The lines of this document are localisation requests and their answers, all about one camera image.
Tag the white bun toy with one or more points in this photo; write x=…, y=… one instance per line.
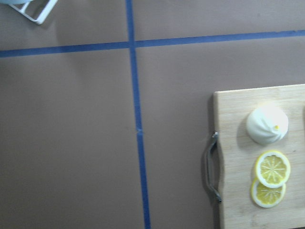
x=267, y=124

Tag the lemon slice upper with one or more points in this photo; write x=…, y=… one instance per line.
x=272, y=169

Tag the lemon slice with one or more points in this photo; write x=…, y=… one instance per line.
x=272, y=169
x=266, y=197

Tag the lemon slice lower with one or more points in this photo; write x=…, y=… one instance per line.
x=266, y=197

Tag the white cup rack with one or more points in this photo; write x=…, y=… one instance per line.
x=36, y=11

